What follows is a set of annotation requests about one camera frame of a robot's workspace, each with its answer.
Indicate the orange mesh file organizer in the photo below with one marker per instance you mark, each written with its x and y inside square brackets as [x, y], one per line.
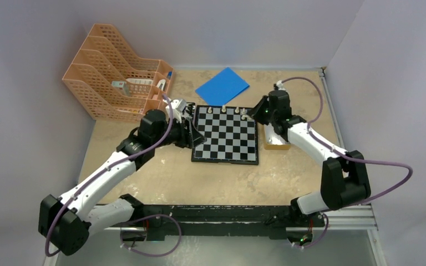
[112, 82]

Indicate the black mounting rail base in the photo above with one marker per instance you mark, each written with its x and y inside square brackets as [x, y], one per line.
[273, 222]

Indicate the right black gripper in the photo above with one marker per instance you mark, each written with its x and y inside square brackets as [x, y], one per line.
[255, 113]

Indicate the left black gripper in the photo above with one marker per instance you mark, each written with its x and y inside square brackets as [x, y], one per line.
[189, 136]

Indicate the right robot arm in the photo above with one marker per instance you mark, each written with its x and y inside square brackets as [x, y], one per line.
[344, 177]

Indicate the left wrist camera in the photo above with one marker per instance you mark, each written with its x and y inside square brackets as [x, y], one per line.
[175, 108]

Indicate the black and white chessboard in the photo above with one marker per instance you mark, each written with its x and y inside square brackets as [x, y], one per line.
[229, 139]

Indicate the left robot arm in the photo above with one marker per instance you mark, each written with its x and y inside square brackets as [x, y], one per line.
[69, 220]

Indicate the silver tin with black pieces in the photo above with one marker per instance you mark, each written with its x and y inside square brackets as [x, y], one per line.
[190, 110]

